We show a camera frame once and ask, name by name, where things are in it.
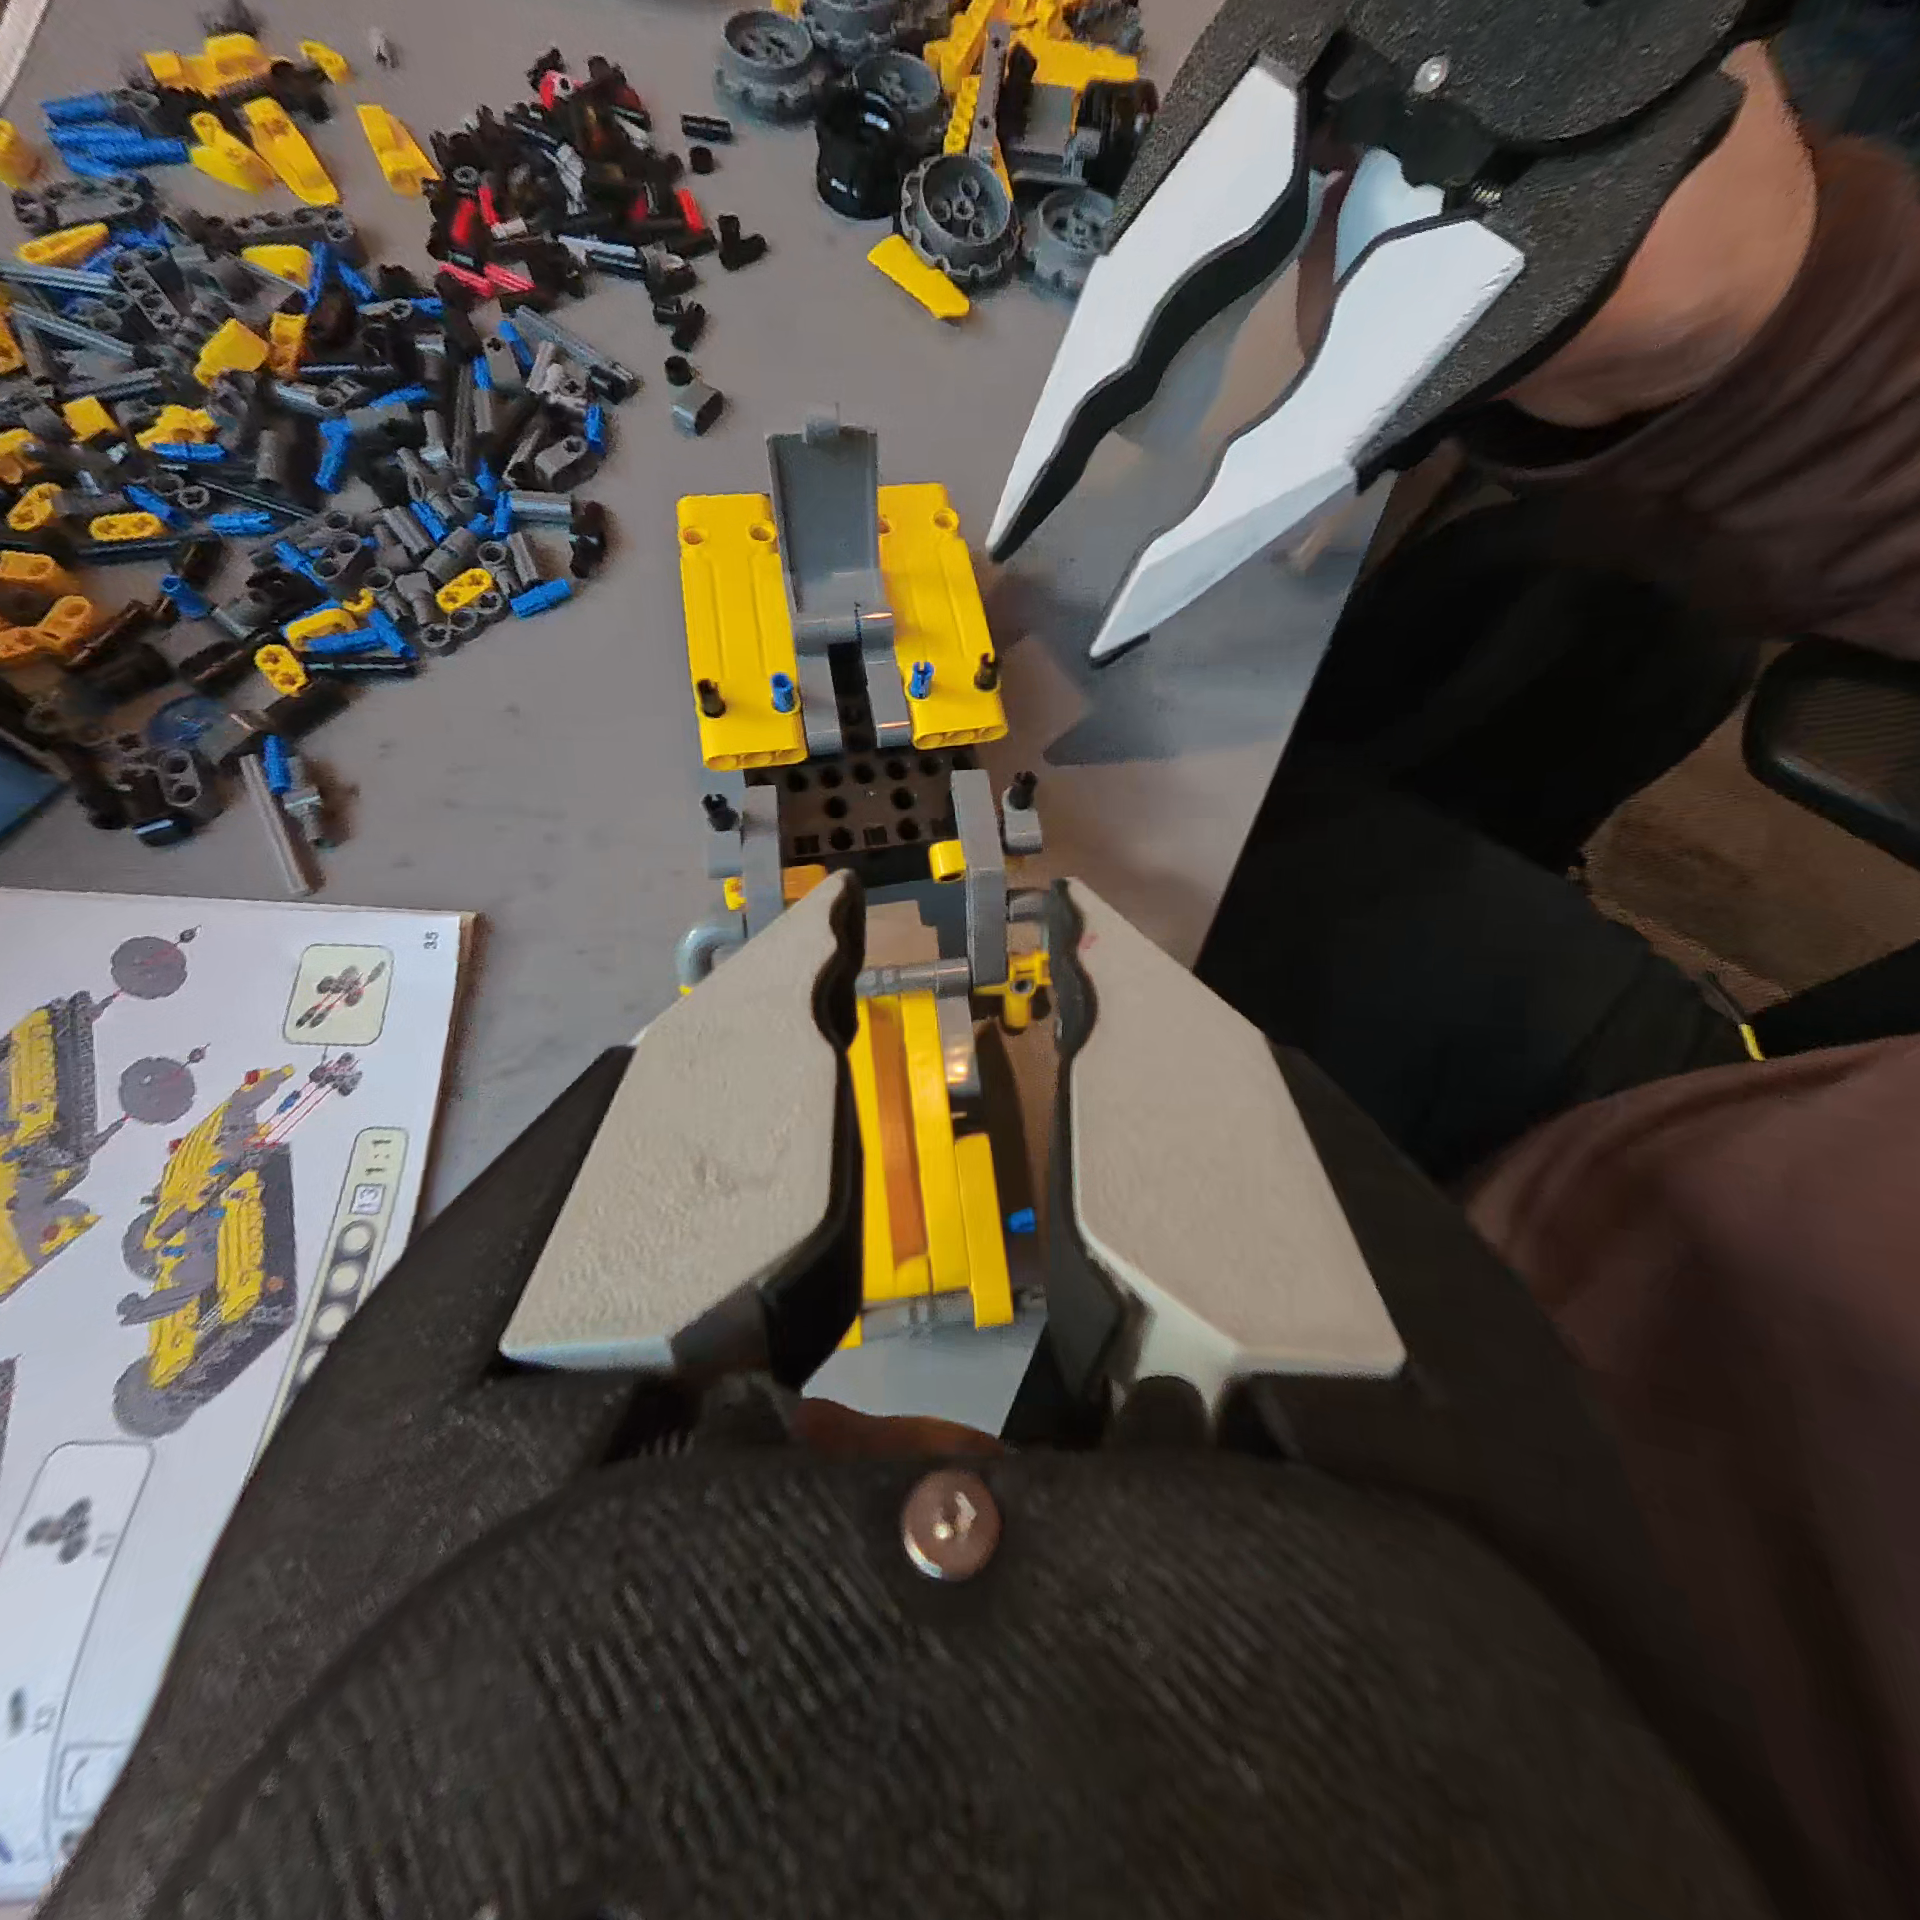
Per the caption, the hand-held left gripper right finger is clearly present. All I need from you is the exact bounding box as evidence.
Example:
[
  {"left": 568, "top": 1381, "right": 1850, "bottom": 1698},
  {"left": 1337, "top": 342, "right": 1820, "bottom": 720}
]
[{"left": 1044, "top": 877, "right": 1409, "bottom": 1411}]

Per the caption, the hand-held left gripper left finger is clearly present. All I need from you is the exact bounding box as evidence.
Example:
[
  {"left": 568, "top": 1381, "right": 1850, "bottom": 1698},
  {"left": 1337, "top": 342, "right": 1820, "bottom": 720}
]
[{"left": 498, "top": 870, "right": 866, "bottom": 1389}]

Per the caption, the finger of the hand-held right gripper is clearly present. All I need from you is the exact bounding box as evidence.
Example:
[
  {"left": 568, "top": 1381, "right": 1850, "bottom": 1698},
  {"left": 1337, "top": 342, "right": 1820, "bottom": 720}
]
[
  {"left": 1088, "top": 219, "right": 1529, "bottom": 665},
  {"left": 982, "top": 58, "right": 1314, "bottom": 563}
]

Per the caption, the yellow and grey brick module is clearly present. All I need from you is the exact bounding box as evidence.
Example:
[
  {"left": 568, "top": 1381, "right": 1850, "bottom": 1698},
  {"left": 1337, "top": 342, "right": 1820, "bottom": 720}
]
[{"left": 674, "top": 773, "right": 1059, "bottom": 1352}]

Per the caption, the instruction booklet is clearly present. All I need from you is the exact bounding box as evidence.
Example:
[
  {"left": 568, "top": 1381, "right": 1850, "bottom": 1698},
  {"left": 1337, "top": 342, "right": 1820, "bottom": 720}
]
[{"left": 0, "top": 886, "right": 482, "bottom": 1899}]

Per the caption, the person's right forearm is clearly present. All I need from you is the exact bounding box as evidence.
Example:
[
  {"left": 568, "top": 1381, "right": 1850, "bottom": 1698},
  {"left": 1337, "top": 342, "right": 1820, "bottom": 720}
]
[{"left": 1477, "top": 35, "right": 1920, "bottom": 662}]

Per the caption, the person's brown shirt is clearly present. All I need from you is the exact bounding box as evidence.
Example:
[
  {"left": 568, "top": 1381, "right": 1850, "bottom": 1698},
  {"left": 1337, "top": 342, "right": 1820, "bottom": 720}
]
[{"left": 1464, "top": 1034, "right": 1920, "bottom": 1920}]

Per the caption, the pile of loose brick pieces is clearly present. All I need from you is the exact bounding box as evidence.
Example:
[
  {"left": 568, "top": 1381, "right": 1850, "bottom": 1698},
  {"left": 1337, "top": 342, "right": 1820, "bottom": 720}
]
[{"left": 0, "top": 16, "right": 774, "bottom": 902}]

